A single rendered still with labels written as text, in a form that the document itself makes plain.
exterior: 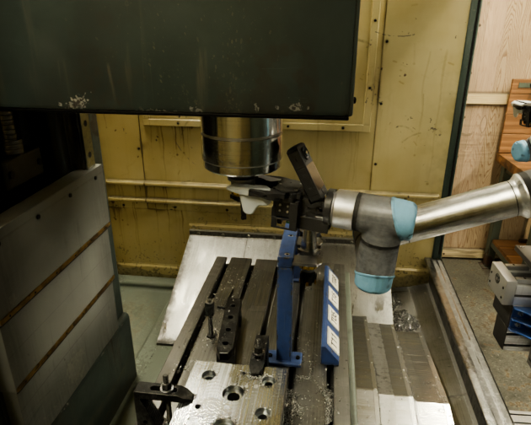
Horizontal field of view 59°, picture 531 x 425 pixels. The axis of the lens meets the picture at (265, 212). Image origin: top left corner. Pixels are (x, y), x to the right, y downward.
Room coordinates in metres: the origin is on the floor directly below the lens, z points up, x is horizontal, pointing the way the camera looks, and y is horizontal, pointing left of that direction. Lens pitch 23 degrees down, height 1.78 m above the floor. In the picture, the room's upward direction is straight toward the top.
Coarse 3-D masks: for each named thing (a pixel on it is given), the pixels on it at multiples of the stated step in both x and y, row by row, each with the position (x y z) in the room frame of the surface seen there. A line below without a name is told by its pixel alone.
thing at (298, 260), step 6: (294, 258) 1.05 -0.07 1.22; (300, 258) 1.05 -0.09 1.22; (306, 258) 1.05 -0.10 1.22; (312, 258) 1.05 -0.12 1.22; (318, 258) 1.05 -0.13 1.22; (294, 264) 1.02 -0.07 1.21; (300, 264) 1.02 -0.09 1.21; (306, 264) 1.02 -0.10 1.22; (312, 264) 1.01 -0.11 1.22; (318, 264) 1.02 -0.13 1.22
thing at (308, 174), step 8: (296, 144) 0.89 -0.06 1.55; (304, 144) 0.89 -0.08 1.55; (288, 152) 0.86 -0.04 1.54; (296, 152) 0.85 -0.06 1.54; (304, 152) 0.87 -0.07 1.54; (296, 160) 0.86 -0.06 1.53; (304, 160) 0.86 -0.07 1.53; (312, 160) 0.88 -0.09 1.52; (296, 168) 0.85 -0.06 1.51; (304, 168) 0.85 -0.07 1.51; (312, 168) 0.87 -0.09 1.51; (304, 176) 0.85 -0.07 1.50; (312, 176) 0.85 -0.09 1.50; (304, 184) 0.85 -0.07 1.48; (312, 184) 0.84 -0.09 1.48; (320, 184) 0.86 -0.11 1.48; (312, 192) 0.84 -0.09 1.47; (320, 192) 0.84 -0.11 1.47; (312, 200) 0.84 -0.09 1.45
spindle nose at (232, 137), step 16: (208, 128) 0.86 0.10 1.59; (224, 128) 0.84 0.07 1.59; (240, 128) 0.83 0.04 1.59; (256, 128) 0.84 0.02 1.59; (272, 128) 0.86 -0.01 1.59; (208, 144) 0.86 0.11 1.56; (224, 144) 0.84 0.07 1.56; (240, 144) 0.83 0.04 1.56; (256, 144) 0.84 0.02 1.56; (272, 144) 0.86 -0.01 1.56; (208, 160) 0.86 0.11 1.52; (224, 160) 0.84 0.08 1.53; (240, 160) 0.83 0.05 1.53; (256, 160) 0.84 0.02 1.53; (272, 160) 0.86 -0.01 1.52; (240, 176) 0.84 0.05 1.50
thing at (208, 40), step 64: (0, 0) 0.84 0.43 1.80; (64, 0) 0.82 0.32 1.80; (128, 0) 0.81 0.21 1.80; (192, 0) 0.79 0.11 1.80; (256, 0) 0.78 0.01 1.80; (320, 0) 0.77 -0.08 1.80; (0, 64) 0.84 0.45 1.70; (64, 64) 0.82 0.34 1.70; (128, 64) 0.81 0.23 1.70; (192, 64) 0.79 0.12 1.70; (256, 64) 0.78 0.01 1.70; (320, 64) 0.77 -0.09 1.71
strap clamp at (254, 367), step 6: (258, 336) 1.00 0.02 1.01; (264, 336) 1.00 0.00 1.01; (258, 342) 0.93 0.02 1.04; (264, 342) 0.98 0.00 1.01; (258, 348) 0.93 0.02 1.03; (252, 354) 0.93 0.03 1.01; (258, 354) 0.93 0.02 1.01; (264, 354) 0.93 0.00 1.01; (252, 360) 0.91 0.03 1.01; (264, 360) 0.92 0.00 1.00; (252, 366) 0.90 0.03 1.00; (258, 366) 0.90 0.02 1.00; (264, 366) 0.97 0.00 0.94; (252, 372) 0.89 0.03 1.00; (258, 372) 0.88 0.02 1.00
